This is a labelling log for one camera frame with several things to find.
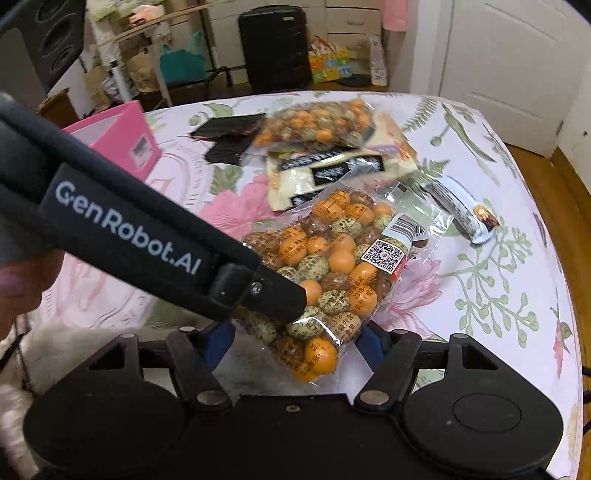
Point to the white door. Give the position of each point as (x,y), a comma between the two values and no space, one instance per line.
(519,63)

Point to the teal bag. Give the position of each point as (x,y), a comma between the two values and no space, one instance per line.
(184,65)

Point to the floral bed sheet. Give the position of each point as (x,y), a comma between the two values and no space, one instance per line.
(424,331)

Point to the pink storage box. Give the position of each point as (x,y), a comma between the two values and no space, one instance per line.
(121,135)

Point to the white snack bar wrapper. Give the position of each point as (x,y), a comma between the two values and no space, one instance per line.
(474,218)

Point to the brown paper bag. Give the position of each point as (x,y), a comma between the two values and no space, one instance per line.
(141,72)

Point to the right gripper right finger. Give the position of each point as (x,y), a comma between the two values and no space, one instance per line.
(391,356)

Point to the black suitcase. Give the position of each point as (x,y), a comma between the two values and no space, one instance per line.
(275,47)

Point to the pink hanging bag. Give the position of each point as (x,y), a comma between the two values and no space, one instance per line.
(395,15)

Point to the white frame side table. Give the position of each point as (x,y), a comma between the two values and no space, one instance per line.
(146,28)

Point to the black snack packet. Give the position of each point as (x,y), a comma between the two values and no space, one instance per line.
(226,152)
(231,126)

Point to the beige instant noodle packet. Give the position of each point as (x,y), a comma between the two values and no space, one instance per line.
(297,174)

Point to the left human hand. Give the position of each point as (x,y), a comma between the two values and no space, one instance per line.
(23,283)

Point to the orange candy bag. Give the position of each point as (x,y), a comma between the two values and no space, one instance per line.
(344,123)
(347,250)

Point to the colourful gift bag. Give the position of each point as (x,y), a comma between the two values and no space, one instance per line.
(329,62)

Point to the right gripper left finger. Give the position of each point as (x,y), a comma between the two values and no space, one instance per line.
(194,357)

